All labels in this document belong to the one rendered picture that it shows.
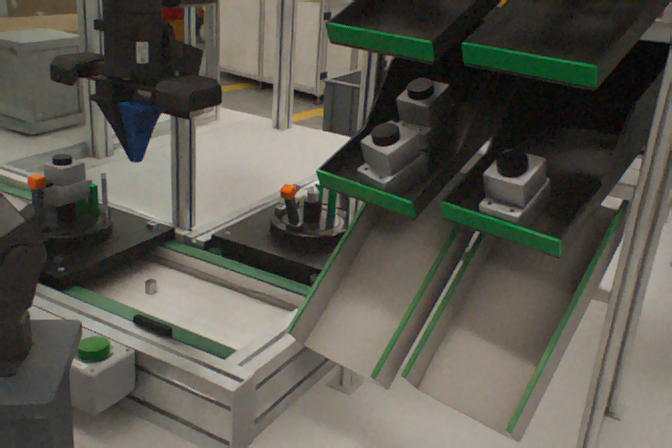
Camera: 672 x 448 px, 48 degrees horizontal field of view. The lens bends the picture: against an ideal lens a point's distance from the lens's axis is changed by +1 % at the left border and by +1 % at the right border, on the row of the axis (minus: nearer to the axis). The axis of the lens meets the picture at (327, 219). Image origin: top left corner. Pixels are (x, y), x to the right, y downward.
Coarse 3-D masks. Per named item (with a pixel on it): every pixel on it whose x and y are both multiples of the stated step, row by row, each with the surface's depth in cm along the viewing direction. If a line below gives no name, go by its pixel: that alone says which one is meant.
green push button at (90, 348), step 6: (90, 336) 93; (96, 336) 93; (84, 342) 92; (90, 342) 92; (96, 342) 92; (102, 342) 92; (108, 342) 92; (78, 348) 91; (84, 348) 91; (90, 348) 91; (96, 348) 91; (102, 348) 91; (108, 348) 91; (78, 354) 90; (84, 354) 90; (90, 354) 90; (96, 354) 90; (102, 354) 91; (108, 354) 92
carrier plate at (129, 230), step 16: (112, 208) 132; (128, 224) 126; (144, 224) 127; (160, 224) 127; (112, 240) 120; (128, 240) 120; (144, 240) 121; (160, 240) 124; (48, 256) 113; (80, 256) 114; (96, 256) 114; (112, 256) 115; (128, 256) 118; (48, 272) 108; (64, 272) 109; (80, 272) 110; (96, 272) 113; (64, 288) 108
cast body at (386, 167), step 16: (384, 128) 78; (400, 128) 80; (368, 144) 79; (384, 144) 78; (400, 144) 78; (416, 144) 79; (368, 160) 80; (384, 160) 78; (400, 160) 78; (416, 160) 80; (368, 176) 80; (384, 176) 79; (400, 176) 79; (416, 176) 81; (400, 192) 80
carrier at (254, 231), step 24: (312, 192) 125; (336, 192) 129; (264, 216) 133; (312, 216) 127; (336, 216) 130; (216, 240) 124; (240, 240) 123; (264, 240) 124; (288, 240) 123; (312, 240) 122; (336, 240) 124; (288, 264) 118; (312, 264) 117
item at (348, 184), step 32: (416, 64) 92; (448, 64) 98; (384, 96) 89; (480, 96) 81; (480, 128) 83; (352, 160) 87; (448, 160) 80; (352, 192) 82; (384, 192) 79; (416, 192) 81
